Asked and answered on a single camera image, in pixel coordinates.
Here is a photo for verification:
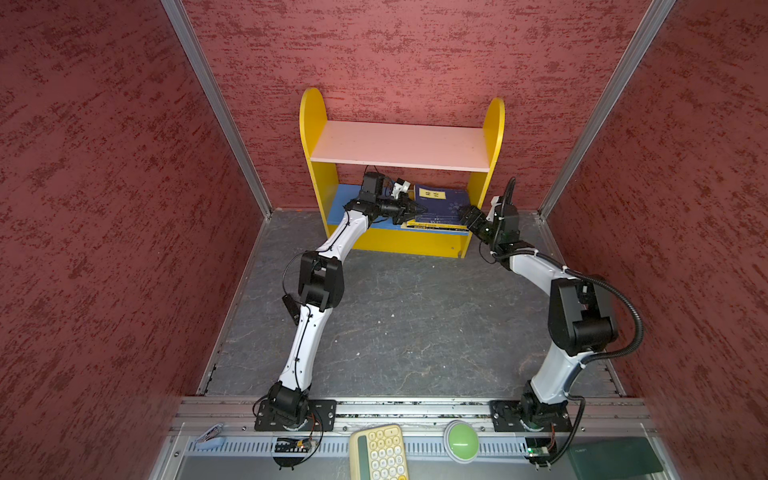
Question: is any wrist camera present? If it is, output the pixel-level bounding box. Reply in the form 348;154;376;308
486;196;518;222
358;172;411;202

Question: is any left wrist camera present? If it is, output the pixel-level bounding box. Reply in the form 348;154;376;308
358;172;411;202

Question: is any yellow calculator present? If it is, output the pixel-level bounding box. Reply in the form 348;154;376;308
349;424;410;480

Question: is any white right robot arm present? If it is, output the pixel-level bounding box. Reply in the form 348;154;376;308
459;202;644;431

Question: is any circuit board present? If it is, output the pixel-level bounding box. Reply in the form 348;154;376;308
524;437;552;458
273;437;315;455

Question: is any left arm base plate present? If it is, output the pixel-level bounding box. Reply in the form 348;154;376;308
252;399;337;433

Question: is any dark blue book bottom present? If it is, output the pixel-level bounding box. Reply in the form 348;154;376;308
412;185;470;228

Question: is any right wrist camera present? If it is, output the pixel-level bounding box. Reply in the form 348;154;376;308
486;196;518;222

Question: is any left circuit board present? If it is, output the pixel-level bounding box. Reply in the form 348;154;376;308
273;437;315;455

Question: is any aluminium corner post right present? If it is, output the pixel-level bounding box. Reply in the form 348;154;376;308
538;0;676;222

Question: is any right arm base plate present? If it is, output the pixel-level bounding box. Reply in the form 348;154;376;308
489;397;572;433

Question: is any right circuit board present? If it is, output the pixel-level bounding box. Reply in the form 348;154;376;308
524;437;552;458

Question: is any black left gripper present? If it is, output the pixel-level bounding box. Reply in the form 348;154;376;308
376;191;428;224

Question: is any yellow wooden bookshelf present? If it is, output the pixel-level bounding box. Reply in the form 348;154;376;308
299;88;506;258

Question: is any aluminium corner post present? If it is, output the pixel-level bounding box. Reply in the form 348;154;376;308
161;0;273;219
538;0;676;222

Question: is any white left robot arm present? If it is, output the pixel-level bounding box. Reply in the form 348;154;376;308
267;193;427;429

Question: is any aluminium corner post left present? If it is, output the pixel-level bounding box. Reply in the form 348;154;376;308
161;0;273;219

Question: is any yellow cartoon book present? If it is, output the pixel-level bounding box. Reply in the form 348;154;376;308
401;221;468;232

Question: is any metal clip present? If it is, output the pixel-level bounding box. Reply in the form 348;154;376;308
195;423;224;446

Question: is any green round button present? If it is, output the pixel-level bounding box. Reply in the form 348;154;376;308
442;420;479;465

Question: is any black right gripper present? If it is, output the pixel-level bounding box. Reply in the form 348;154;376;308
458;205;502;246

